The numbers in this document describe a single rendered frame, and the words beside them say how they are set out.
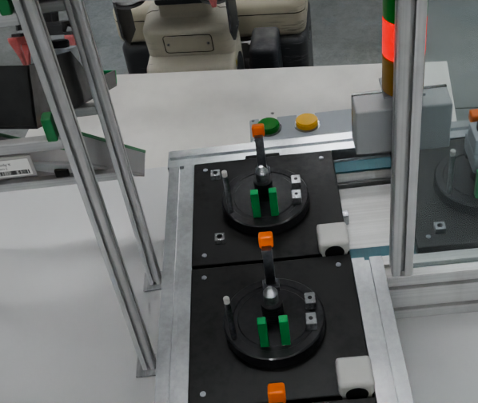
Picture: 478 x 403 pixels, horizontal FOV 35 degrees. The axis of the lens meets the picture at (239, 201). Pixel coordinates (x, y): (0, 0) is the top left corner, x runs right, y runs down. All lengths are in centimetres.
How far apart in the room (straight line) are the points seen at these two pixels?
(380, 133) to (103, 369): 56
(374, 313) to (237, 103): 70
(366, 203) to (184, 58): 78
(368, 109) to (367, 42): 246
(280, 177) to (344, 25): 234
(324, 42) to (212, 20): 159
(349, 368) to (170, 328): 27
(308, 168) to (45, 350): 52
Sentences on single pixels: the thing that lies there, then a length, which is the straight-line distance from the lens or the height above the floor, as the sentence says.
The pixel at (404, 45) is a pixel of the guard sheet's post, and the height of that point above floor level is 135.
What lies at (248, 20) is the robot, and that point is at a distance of 216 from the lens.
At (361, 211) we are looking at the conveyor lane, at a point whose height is 92.
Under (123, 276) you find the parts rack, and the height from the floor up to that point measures 108.
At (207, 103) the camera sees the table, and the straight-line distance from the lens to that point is 167.
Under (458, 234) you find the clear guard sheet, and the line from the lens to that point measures 112.
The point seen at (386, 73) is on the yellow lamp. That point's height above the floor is 129.
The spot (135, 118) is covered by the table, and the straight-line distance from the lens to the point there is 167.
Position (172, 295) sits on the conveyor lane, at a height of 96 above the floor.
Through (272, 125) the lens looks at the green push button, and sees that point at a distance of 140.
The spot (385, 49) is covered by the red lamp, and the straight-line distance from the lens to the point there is 93.
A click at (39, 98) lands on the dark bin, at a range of 93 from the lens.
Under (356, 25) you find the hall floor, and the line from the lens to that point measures 355.
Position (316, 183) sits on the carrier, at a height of 97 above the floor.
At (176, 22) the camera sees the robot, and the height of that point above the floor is 89.
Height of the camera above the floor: 182
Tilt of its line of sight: 43 degrees down
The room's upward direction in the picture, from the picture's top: 9 degrees counter-clockwise
